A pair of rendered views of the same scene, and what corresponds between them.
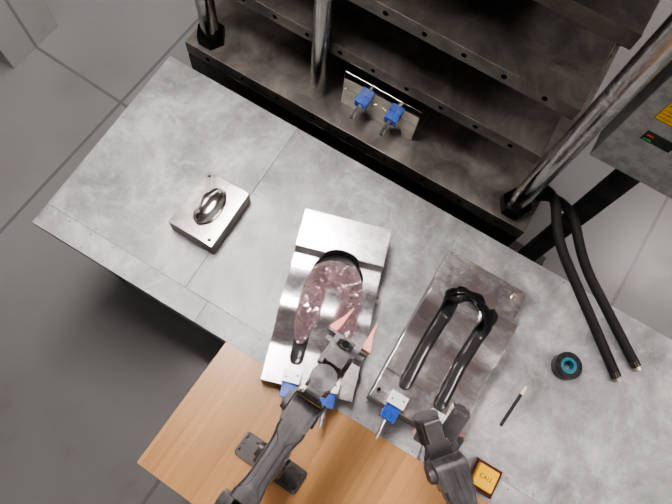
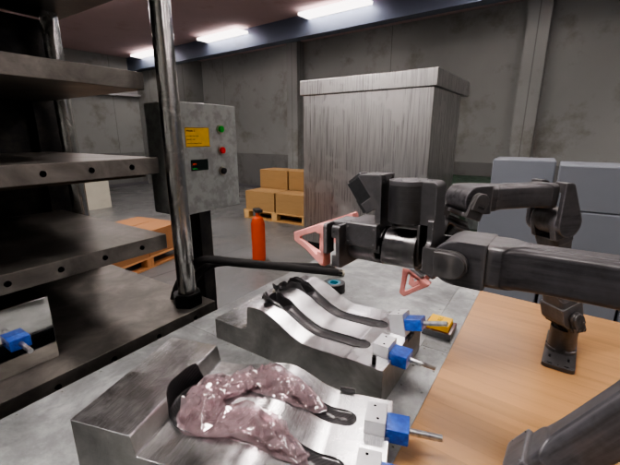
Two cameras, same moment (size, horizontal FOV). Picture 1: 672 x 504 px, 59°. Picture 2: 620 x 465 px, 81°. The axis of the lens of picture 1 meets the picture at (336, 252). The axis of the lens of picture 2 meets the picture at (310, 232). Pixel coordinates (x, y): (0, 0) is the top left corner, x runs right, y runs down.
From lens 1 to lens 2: 128 cm
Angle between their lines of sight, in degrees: 71
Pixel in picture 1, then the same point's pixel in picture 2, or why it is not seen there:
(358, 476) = (486, 421)
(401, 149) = (63, 363)
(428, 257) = not seen: hidden behind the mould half
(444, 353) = (327, 320)
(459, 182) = (141, 327)
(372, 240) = (176, 351)
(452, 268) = (236, 317)
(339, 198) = not seen: hidden behind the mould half
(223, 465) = not seen: outside the picture
